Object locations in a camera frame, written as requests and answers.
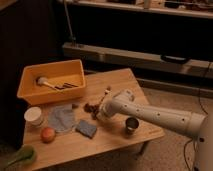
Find wooden table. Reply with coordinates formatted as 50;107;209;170
22;68;164;171

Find yellow plastic bin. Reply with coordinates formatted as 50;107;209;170
17;59;86;105

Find blue-grey sponge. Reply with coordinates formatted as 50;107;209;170
76;120;97;139

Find small dark object by cloth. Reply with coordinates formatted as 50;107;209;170
72;103;79;109

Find white paper cup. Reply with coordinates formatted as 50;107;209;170
24;106;44;126

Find black handle on shelf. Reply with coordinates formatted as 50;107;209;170
160;55;190;64

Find green pear-shaped toy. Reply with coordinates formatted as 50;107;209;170
2;145;36;169

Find metal cup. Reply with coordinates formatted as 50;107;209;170
125;117;139;135

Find black cables on floor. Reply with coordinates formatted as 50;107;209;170
183;87;213;171

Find metal pole with base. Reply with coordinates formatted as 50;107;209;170
63;0;80;47

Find red apple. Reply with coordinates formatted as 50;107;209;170
40;127;55;143

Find grey cloth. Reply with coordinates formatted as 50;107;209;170
48;105;75;133

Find dark grape bunch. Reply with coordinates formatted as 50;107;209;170
83;103;99;120

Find white-headed dish brush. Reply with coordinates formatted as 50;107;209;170
36;77;60;90

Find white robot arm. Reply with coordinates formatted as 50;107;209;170
99;89;213;171

